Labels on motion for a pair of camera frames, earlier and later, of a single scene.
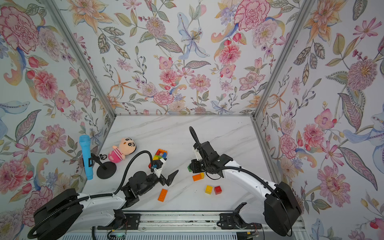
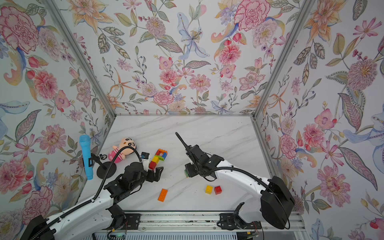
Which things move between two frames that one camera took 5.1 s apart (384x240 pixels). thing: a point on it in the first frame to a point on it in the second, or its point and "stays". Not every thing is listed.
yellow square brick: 208,189 stays
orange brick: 162,195 stays
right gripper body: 199,166 to 194,170
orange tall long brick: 162,151 stays
